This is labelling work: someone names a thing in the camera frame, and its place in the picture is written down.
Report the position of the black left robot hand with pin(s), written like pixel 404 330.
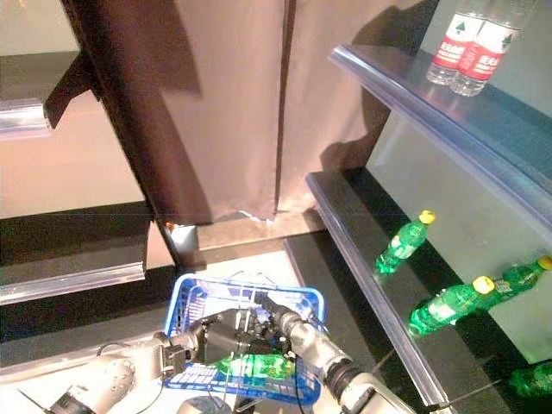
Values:
pixel 222 334

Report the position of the dark brown shelf end panel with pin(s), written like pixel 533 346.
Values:
pixel 129 108

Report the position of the brown fabric curtain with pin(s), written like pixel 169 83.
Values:
pixel 237 108

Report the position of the black shelf board clear strip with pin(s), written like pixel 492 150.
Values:
pixel 431 108
pixel 358 241

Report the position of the black shelf base plinth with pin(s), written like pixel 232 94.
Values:
pixel 319 276

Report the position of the dark side shelf board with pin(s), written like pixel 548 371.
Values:
pixel 64 259

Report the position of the blue plastic shopping basket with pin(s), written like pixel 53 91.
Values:
pixel 241 284

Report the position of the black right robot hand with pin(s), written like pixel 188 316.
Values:
pixel 280 317

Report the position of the water bottle red label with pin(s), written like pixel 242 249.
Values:
pixel 453 47
pixel 485 56

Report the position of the dark side shelf base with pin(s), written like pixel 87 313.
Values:
pixel 64 323

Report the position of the green Sprite bottle yellow cap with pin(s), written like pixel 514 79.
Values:
pixel 259 365
pixel 448 304
pixel 532 379
pixel 401 243

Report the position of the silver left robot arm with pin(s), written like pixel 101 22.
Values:
pixel 116 373

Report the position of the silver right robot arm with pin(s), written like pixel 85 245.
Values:
pixel 336 366

